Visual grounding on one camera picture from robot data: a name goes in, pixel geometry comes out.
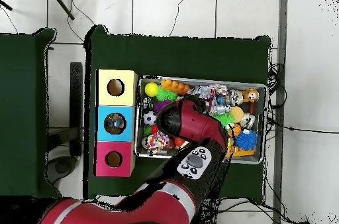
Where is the clear mesh bin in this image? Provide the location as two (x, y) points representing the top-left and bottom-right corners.
(134, 75), (267, 166)

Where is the green spiky ball with eyes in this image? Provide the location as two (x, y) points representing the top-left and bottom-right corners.
(213, 112), (236, 129)

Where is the small soccer ball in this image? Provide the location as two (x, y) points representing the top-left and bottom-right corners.
(142, 111), (158, 126)

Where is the orange toy block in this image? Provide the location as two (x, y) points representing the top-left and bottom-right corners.
(160, 78), (190, 95)

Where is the black floor cable with plug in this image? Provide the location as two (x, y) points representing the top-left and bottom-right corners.
(267, 117), (339, 135)

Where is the small basketball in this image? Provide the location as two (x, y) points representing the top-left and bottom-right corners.
(230, 123), (242, 138)

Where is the yellow ball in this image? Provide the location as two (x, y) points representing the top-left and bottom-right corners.
(144, 82), (159, 97)

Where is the brown plush monkey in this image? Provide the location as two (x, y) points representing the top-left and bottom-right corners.
(241, 87), (260, 103)

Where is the colourful patterned cloth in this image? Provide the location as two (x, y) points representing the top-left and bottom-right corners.
(142, 131), (171, 155)

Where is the dark green tablecloth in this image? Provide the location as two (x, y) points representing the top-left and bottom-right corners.
(83, 25), (271, 203)
(0, 28), (62, 199)

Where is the silver toy robot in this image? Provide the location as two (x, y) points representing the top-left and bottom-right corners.
(209, 104), (232, 115)

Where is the black tripod leg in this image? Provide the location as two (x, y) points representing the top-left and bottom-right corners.
(0, 0), (13, 12)
(47, 0), (75, 21)

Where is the purple spiky ball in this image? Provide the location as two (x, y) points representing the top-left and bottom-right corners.
(154, 99), (171, 113)

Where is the black flat panel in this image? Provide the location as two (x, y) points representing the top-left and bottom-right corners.
(69, 62), (83, 157)

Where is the wooden box with three holes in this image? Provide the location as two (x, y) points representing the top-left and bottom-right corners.
(94, 68), (138, 178)

